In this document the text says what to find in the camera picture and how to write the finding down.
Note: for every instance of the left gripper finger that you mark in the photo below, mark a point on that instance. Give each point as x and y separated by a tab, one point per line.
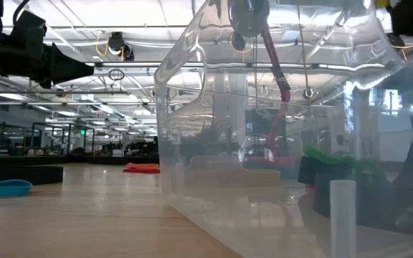
70	66

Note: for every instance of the clear plastic bin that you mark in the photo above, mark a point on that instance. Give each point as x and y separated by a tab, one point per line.
192	200

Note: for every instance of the green rubber band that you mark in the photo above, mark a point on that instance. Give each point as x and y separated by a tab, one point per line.
328	157

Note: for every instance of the red desk lamp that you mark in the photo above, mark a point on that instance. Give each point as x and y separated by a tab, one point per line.
277	68

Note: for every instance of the orange-red rubber band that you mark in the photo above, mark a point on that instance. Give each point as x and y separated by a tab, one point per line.
142	169

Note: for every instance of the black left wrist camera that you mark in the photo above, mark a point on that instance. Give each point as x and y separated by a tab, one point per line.
31	32

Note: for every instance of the black overhead camera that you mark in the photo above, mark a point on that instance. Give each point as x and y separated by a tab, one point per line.
117	43

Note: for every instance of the black background workstation frame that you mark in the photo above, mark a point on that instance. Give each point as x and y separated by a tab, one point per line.
69	139

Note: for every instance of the blue wide rubber band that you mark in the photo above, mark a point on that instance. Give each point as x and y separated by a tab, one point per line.
2	190

